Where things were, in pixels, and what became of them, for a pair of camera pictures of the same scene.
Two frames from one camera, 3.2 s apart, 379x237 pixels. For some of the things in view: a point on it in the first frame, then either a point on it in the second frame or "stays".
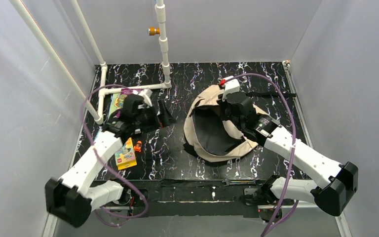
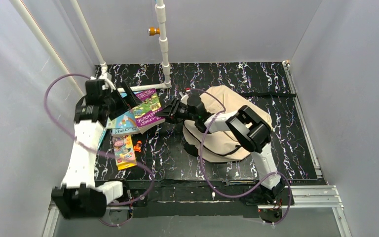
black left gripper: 155,115 → 116,100
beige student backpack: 207,134 stays
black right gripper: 230,115 → 177,109
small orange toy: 137,147 stays
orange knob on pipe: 152,31 stays
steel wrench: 245,182 stays
